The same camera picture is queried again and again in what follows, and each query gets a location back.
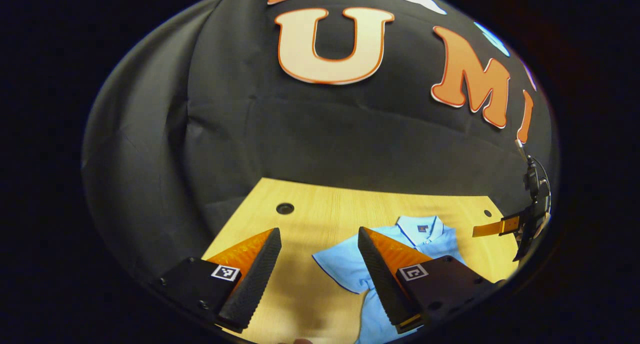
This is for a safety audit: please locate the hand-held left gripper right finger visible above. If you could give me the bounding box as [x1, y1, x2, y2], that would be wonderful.
[357, 226, 506, 335]

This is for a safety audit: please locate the light blue T-shirt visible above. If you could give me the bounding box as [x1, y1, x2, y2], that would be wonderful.
[312, 215, 467, 344]

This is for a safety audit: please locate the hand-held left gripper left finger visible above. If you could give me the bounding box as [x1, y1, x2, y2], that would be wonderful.
[147, 227, 282, 335]

